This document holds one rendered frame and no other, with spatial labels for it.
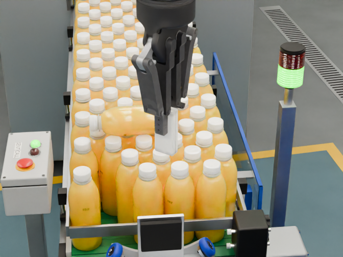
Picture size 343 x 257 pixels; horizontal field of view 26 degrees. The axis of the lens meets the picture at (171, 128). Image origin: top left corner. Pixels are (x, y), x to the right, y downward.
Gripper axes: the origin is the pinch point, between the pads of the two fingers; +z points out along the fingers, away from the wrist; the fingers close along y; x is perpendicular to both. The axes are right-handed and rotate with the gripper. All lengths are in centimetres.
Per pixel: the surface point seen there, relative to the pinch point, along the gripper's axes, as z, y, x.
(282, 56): 24, 80, 17
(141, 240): 48, 27, 23
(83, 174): 38, 30, 40
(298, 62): 26, 81, 13
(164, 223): 44, 31, 20
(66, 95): 50, 74, 81
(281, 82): 31, 80, 16
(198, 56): 38, 95, 48
